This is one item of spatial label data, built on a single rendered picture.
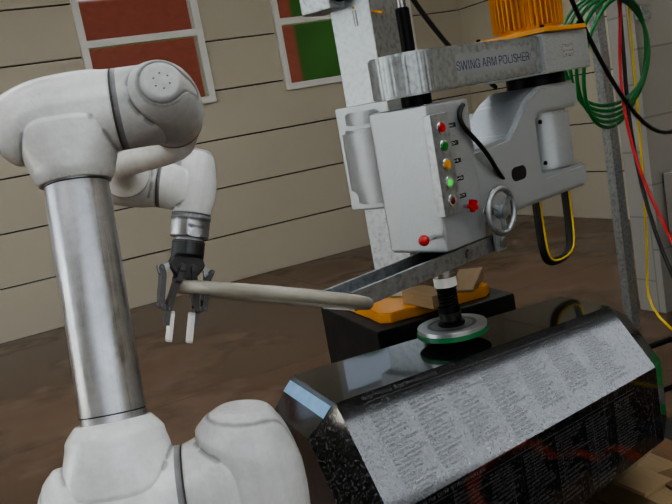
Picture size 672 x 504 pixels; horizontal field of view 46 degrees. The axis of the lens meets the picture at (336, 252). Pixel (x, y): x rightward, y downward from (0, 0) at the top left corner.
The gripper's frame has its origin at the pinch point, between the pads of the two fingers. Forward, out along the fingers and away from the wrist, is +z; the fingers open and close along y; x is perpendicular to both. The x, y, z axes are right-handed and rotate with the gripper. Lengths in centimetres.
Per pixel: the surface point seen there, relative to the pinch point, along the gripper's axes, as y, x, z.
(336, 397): 49, 11, 16
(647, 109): 319, 137, -143
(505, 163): 103, 11, -57
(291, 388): 48, 35, 16
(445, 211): 73, 1, -37
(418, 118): 64, 3, -62
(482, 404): 86, -5, 15
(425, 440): 67, -6, 25
